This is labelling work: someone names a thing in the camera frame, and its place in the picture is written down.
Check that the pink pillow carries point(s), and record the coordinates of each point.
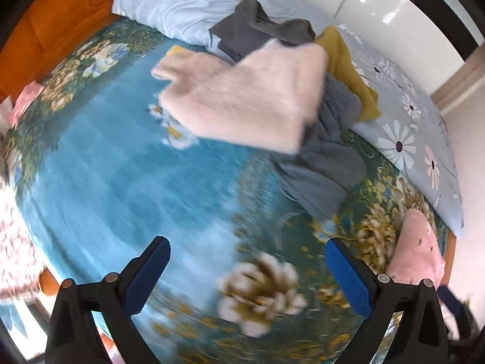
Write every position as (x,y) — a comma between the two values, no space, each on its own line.
(418,250)

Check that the pink floral cloth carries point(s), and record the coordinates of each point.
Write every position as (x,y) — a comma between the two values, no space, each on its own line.
(15,242)

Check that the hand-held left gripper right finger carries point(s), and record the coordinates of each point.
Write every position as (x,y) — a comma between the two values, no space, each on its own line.
(350,276)

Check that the orange wooden headboard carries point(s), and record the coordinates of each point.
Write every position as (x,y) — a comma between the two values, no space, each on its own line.
(64,19)

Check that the light blue daisy quilt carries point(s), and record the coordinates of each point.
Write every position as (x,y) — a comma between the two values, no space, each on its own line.
(182,3)

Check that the cream fluffy sweater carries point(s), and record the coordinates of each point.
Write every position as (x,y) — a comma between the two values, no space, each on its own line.
(242,98)

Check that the mustard yellow garment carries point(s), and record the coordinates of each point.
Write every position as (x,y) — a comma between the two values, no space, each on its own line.
(344,68)

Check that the grey-blue garment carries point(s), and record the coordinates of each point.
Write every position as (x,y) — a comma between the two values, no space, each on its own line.
(326,159)

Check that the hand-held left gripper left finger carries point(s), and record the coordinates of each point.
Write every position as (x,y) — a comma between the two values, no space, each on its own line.
(149,273)

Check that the beige door frame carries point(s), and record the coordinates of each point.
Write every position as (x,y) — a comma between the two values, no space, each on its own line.
(462,79)

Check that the white glossy wardrobe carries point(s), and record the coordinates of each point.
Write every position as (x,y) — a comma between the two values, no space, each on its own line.
(379,15)

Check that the dark grey garment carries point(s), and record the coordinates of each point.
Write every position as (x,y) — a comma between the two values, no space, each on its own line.
(250,26)

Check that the blue floral bed blanket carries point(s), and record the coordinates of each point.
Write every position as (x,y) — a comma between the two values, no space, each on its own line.
(113,159)

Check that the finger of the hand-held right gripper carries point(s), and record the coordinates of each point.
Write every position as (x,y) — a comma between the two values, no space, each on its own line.
(451,303)

